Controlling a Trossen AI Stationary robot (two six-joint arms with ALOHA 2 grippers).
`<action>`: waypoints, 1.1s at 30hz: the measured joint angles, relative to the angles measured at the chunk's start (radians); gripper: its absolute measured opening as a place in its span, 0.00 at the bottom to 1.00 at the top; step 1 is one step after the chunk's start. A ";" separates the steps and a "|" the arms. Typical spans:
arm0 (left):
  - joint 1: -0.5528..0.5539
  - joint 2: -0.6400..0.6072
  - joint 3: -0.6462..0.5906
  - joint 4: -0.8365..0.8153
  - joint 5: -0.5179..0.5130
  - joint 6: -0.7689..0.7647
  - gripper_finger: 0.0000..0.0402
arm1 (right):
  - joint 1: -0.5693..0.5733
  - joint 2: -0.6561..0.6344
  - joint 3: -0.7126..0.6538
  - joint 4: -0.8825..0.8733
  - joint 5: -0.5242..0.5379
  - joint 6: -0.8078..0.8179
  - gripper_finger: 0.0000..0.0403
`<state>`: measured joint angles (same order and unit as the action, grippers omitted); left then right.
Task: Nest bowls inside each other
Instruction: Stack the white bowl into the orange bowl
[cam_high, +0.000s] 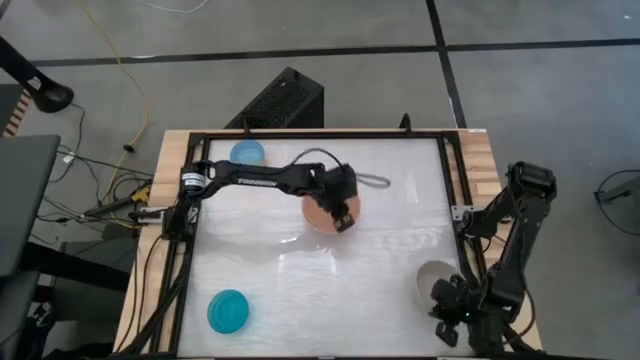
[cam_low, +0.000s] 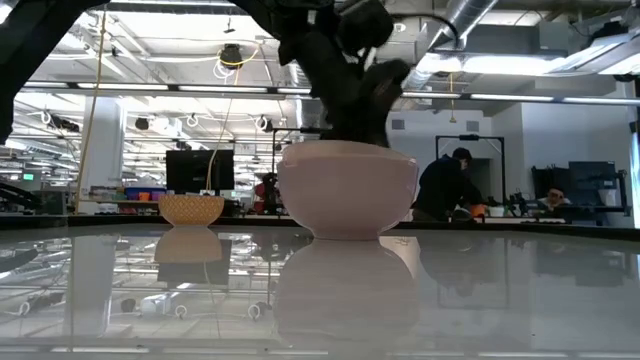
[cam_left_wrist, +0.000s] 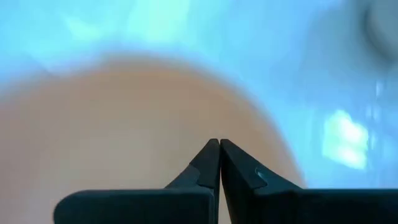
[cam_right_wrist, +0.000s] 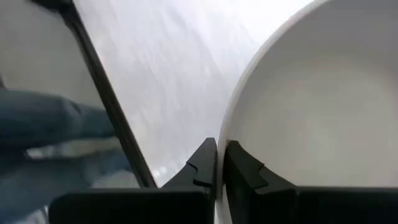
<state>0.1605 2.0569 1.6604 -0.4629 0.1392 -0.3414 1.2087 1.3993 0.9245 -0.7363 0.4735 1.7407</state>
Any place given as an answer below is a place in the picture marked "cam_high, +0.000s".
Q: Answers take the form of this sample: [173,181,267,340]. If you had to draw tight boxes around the wooden slatted object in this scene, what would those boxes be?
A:
[2,89,33,138]

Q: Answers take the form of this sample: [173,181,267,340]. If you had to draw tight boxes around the white thin cable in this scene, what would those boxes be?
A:
[134,0,210,15]

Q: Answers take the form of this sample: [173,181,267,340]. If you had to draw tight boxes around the teal blue bowl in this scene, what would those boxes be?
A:
[206,289,251,335]

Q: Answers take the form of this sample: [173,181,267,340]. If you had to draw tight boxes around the grey looped arm cable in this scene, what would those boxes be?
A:
[290,147,392,190]

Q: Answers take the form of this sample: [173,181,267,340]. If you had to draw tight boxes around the light blue bowl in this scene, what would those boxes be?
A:
[229,139,267,167]

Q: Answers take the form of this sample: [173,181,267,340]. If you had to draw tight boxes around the yellow cable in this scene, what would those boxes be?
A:
[78,0,151,230]

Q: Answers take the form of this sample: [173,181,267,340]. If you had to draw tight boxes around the salmon pink bowl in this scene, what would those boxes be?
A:
[300,193,362,235]

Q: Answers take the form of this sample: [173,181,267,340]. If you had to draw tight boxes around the black metal table frame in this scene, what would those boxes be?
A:
[149,130,489,357]

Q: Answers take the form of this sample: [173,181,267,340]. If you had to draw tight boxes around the black cable bundle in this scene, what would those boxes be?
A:
[118,234,192,355]

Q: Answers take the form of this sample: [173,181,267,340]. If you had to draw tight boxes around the dark grey desk panel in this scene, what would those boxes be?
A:
[0,133,62,279]

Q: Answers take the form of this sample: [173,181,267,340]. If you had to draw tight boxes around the white grey bowl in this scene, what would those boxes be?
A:
[415,260,461,312]

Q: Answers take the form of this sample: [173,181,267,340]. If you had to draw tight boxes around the black perforated box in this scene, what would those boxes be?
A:
[224,66,325,130]

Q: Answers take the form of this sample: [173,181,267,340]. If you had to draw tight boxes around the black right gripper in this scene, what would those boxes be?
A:
[427,273,484,349]

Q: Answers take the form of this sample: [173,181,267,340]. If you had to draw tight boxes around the black floor cable loop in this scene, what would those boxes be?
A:
[593,168,640,238]

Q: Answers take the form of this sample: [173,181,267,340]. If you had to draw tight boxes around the black tangled floor cables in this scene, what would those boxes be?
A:
[29,102,156,246]

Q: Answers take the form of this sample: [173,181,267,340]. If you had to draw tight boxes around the black stand with round foot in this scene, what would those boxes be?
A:
[0,34,76,114]

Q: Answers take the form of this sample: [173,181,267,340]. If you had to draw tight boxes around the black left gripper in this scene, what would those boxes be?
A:
[316,166,359,234]

